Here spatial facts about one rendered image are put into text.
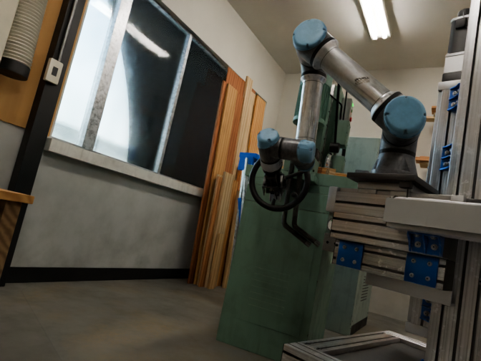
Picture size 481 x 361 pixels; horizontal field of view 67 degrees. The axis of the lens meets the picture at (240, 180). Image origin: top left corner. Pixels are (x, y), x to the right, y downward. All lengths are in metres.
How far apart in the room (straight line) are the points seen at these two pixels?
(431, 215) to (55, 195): 2.08
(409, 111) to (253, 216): 0.98
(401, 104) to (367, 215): 0.36
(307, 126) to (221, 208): 2.05
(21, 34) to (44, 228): 1.10
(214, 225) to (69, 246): 1.27
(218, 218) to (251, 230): 1.43
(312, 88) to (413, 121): 0.41
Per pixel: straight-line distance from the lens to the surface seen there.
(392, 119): 1.16
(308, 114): 1.36
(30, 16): 2.24
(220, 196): 3.28
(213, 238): 3.26
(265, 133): 1.22
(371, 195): 1.26
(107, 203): 2.73
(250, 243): 1.84
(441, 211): 1.06
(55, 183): 2.48
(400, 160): 1.28
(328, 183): 1.78
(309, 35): 1.31
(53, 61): 2.35
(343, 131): 2.20
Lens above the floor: 0.56
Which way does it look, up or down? 8 degrees up
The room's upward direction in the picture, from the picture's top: 12 degrees clockwise
